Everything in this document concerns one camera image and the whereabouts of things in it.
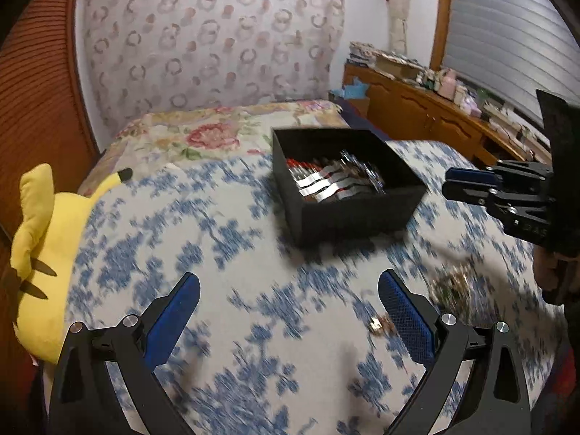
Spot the ring patterned sheer curtain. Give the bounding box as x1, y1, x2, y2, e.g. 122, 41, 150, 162
76, 0, 346, 133

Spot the yellow plush toy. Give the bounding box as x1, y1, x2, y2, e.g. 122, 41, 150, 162
9, 163, 135, 366

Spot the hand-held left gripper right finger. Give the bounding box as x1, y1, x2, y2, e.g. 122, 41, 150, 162
378, 269, 533, 435

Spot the pink floral quilt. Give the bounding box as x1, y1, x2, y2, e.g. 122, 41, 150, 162
80, 99, 351, 196

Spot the brown louvered wooden wardrobe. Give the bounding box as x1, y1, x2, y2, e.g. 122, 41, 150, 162
0, 0, 99, 374

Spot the stack of folded fabrics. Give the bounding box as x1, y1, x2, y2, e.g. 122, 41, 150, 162
347, 41, 378, 67

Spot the black square box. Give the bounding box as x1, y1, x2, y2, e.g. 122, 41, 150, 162
271, 128, 429, 248

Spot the person's right hand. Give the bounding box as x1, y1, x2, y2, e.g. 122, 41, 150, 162
532, 248, 580, 305

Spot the blue plastic bag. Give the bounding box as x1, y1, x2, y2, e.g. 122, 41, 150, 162
328, 77, 369, 101

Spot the blue floral bedsheet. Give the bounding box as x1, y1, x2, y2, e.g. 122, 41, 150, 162
63, 138, 569, 435

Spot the cream tied side curtain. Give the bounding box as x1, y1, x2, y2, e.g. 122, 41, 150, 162
384, 0, 414, 54

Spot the silver rhinestone bangle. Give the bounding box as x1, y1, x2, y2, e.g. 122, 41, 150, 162
294, 152, 387, 202

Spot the pink thermos bottle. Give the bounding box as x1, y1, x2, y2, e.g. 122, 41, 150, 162
436, 69, 457, 99

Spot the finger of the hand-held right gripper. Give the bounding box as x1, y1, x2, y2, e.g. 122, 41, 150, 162
445, 161, 515, 187
442, 181, 518, 219

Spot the grey window blind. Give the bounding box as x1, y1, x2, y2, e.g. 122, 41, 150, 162
441, 0, 580, 133

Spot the small gold brown trinket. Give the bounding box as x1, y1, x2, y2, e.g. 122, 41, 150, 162
368, 314, 396, 335

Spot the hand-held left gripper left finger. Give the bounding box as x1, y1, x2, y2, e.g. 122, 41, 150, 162
47, 272, 201, 435

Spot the flat cardboard box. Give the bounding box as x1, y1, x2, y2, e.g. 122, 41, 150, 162
373, 51, 427, 85

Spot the wooden sideboard cabinet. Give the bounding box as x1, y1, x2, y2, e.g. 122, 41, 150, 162
342, 62, 552, 169

